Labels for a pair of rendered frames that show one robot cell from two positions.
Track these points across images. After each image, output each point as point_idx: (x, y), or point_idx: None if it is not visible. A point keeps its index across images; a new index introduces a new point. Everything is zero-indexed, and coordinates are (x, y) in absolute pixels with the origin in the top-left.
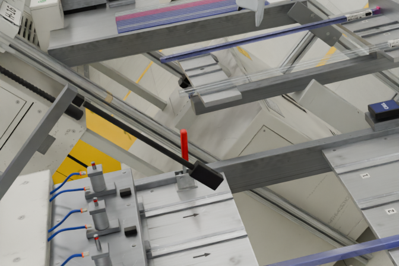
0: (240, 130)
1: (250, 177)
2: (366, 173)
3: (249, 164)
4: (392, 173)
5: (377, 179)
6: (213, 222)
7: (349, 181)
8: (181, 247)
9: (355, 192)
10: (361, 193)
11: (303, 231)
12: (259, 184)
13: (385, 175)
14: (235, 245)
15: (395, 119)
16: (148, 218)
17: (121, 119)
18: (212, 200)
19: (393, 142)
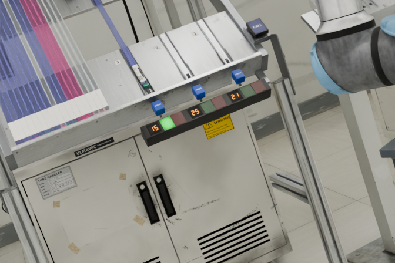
0: None
1: None
2: (197, 33)
3: None
4: (197, 45)
5: (190, 39)
6: None
7: (187, 27)
8: None
9: (176, 31)
10: (174, 34)
11: None
12: None
13: (195, 42)
14: None
15: (250, 36)
16: None
17: None
18: None
19: (237, 43)
